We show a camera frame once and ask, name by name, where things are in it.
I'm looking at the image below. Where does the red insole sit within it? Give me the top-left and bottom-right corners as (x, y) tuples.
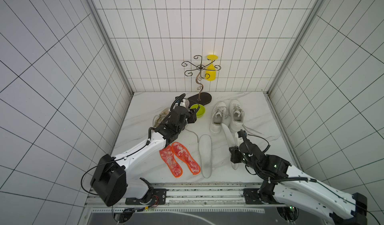
(171, 142), (201, 175)
(159, 146), (183, 178)

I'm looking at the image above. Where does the aluminium mounting rail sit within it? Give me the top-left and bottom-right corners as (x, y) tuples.
(86, 182), (328, 209)

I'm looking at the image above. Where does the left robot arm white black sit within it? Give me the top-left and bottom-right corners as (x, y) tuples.
(90, 93), (198, 207)

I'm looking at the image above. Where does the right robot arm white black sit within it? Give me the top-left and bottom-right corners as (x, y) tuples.
(225, 130), (370, 225)

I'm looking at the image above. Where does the white sneaker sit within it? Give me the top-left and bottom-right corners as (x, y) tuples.
(229, 99), (263, 136)
(210, 101), (229, 135)

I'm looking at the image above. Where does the ornate metal cup stand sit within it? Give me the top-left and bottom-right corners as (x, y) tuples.
(181, 55), (221, 108)

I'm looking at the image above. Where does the yellow plastic goblet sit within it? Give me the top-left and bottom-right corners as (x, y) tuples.
(205, 54), (218, 81)

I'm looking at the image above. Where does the white insole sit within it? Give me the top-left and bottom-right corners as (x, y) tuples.
(199, 135), (212, 179)
(222, 124), (241, 170)

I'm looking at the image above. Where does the green plastic bowl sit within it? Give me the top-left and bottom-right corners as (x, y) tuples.
(191, 104), (206, 118)

